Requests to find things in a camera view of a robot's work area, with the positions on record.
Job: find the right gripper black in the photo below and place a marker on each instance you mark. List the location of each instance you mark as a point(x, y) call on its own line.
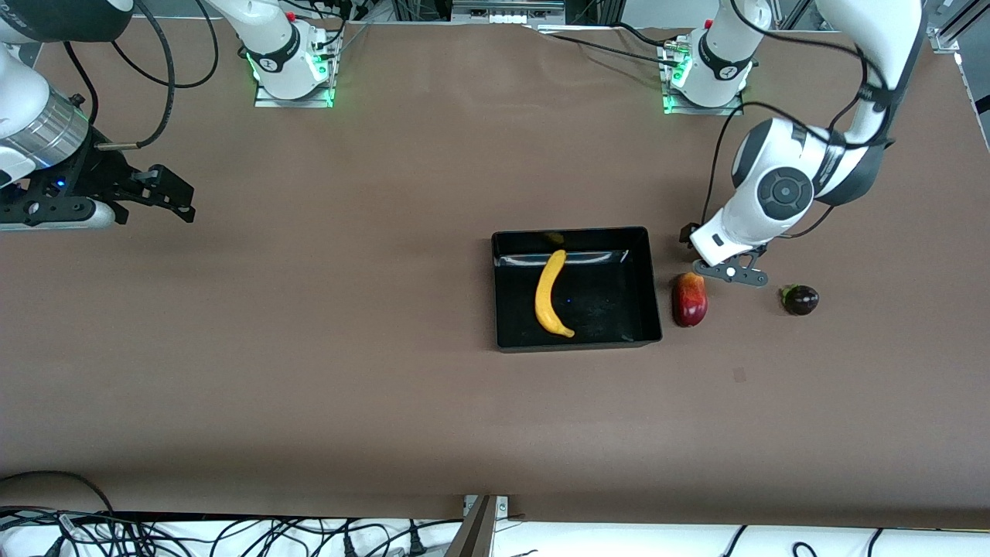
point(91, 175)

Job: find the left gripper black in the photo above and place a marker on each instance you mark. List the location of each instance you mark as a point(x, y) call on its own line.
point(685, 233)

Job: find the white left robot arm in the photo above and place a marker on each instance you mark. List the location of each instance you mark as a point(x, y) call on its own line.
point(785, 193)

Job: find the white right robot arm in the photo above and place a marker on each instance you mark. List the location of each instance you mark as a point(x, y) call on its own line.
point(271, 46)

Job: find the black plastic box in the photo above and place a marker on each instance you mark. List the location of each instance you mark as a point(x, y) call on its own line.
point(611, 302)

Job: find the red yellow mango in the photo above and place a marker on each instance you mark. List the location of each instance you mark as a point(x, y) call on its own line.
point(689, 300)

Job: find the dark purple eggplant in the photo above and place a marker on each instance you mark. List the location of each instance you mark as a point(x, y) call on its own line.
point(800, 300)

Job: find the yellow banana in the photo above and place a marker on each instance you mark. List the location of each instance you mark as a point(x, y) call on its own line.
point(547, 298)

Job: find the white power strip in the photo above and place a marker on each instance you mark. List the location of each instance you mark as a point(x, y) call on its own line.
point(506, 11)

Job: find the aluminium frame profile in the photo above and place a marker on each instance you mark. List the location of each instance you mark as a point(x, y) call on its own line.
point(967, 70)

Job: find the metal table edge bracket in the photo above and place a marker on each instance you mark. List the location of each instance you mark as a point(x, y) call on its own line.
point(501, 507)

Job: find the dark wedge shaped post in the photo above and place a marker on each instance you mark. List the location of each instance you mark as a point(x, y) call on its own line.
point(476, 534)

